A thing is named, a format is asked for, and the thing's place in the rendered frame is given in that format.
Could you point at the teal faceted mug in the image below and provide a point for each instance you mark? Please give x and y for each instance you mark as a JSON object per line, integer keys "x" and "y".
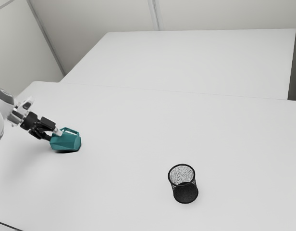
{"x": 66, "y": 141}

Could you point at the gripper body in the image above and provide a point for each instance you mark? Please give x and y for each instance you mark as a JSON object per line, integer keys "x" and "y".
{"x": 30, "y": 120}

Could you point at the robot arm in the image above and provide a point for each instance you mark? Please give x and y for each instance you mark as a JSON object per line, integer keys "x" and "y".
{"x": 1, "y": 113}

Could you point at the black mesh pen holder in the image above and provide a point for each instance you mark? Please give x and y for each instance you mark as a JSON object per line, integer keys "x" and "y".
{"x": 183, "y": 183}

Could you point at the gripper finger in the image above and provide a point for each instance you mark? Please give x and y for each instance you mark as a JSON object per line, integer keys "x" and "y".
{"x": 50, "y": 125}
{"x": 40, "y": 134}

